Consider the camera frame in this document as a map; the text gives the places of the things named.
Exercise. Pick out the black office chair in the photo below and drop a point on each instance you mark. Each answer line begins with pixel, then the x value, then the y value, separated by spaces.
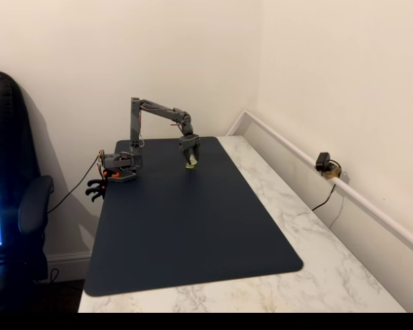
pixel 13 172

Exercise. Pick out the dark desk mat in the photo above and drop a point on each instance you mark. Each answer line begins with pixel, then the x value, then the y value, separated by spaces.
pixel 192 223

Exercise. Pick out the grey robot arm with base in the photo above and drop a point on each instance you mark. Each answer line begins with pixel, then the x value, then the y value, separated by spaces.
pixel 135 123

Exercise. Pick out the black clamp with orange pads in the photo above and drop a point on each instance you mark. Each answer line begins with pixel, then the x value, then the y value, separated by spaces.
pixel 95 182
pixel 97 195

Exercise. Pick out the white wall ledge rail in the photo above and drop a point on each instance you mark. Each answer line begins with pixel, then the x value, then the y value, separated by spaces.
pixel 365 203

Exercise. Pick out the black webcam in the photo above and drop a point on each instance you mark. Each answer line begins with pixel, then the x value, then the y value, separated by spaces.
pixel 321 161

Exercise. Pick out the small white block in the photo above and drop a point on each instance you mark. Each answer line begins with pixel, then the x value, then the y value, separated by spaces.
pixel 192 160

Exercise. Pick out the green sticker marker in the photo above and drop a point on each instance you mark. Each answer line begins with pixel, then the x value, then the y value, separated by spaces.
pixel 189 167

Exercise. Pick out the white baseboard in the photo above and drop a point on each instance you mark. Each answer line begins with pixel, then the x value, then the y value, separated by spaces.
pixel 69 264

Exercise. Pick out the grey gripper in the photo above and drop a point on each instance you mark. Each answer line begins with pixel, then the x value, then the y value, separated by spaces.
pixel 188 143

